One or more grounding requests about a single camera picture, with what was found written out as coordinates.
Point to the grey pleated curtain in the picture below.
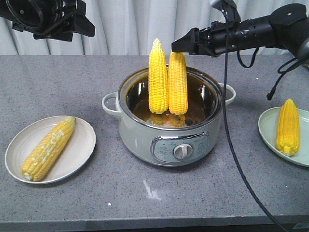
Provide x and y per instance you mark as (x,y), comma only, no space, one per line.
(122,27)

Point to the beige round plate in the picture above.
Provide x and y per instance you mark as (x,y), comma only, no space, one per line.
(74,155)

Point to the pale green round plate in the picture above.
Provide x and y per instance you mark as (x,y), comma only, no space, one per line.
(267,125)

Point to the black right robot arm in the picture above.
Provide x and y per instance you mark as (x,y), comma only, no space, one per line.
(287,28)

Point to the pale yellow corn cob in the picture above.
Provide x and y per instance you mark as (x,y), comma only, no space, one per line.
(37,165)

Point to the pale green electric cooking pot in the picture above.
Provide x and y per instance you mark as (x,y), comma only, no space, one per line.
(167,139)

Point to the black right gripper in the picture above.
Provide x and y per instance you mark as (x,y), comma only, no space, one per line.
(209,41)

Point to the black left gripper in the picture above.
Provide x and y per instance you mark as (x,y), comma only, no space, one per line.
(48,19)

